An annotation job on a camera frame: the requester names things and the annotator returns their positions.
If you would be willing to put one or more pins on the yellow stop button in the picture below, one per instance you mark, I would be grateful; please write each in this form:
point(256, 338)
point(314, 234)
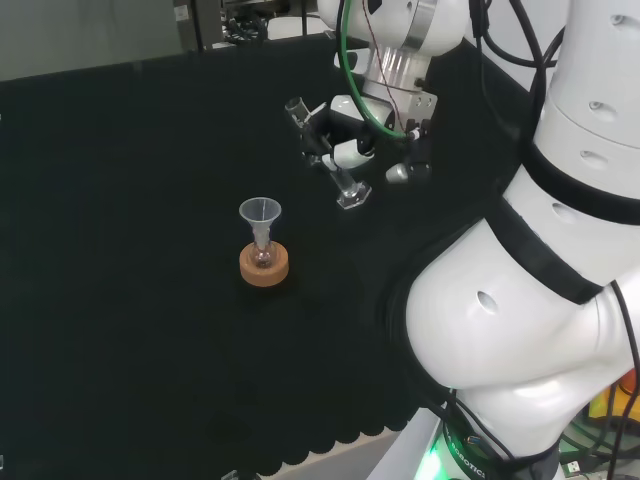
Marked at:
point(617, 400)

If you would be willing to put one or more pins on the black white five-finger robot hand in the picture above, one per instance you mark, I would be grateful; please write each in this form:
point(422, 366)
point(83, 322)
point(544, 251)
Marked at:
point(350, 107)

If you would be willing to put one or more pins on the pale board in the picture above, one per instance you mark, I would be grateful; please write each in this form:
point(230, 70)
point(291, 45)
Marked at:
point(350, 450)

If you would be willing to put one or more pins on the clear round-bottom flask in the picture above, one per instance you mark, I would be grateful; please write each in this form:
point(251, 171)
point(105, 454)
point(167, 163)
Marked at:
point(262, 257)

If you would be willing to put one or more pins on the black cloth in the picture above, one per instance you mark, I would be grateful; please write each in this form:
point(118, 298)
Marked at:
point(125, 200)

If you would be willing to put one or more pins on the clear plastic funnel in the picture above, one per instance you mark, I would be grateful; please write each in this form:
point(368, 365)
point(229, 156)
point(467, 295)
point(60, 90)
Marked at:
point(260, 212)

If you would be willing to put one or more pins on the clear graduated cylinder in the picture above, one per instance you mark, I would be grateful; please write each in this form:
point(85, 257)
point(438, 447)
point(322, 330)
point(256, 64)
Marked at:
point(350, 190)

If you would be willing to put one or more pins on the grey metal equipment frame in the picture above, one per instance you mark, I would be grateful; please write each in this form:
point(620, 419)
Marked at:
point(240, 22)

